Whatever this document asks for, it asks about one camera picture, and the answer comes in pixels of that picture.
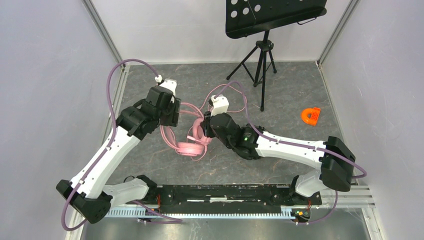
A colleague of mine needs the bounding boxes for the pink headphones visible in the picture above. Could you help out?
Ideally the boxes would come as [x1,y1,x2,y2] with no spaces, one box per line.
[160,117,212,160]

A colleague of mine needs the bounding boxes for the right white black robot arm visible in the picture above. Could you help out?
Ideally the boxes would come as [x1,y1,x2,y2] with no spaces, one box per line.
[200,111,356,204]

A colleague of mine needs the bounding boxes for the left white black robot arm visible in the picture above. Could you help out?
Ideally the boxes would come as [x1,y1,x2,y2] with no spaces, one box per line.
[56,81,181,224]

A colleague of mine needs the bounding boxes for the orange plastic block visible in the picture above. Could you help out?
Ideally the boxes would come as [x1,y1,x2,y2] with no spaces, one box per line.
[300,107,321,126]

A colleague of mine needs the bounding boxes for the black music stand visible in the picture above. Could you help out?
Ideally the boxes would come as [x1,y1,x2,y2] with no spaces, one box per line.
[225,0,327,112]

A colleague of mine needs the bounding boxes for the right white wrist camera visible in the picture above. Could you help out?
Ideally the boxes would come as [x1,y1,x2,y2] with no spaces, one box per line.
[208,94,229,117]

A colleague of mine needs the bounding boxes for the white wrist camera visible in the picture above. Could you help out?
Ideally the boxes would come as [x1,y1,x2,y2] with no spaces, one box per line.
[154,74,177,97]
[208,94,229,117]

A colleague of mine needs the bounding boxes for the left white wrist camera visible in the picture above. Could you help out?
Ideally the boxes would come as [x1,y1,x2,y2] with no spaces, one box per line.
[154,74,177,97]

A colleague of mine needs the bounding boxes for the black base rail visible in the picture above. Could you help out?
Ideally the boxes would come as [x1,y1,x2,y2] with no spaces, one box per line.
[140,184,322,214]

